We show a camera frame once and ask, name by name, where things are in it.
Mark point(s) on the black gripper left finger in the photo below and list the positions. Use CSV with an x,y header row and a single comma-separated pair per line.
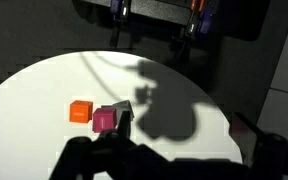
x,y
112,152

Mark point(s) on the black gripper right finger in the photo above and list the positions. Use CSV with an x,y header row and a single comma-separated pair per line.
x,y
270,156

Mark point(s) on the orange block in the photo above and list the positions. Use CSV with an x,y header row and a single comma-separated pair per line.
x,y
80,111

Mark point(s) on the pink block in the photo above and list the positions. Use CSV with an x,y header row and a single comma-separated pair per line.
x,y
103,119

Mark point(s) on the grey block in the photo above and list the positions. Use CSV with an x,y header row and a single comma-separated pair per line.
x,y
123,106

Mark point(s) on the white round table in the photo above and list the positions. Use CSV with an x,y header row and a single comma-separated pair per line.
x,y
45,104

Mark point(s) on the blue orange spring clamp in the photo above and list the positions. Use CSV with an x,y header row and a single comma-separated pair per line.
x,y
197,18

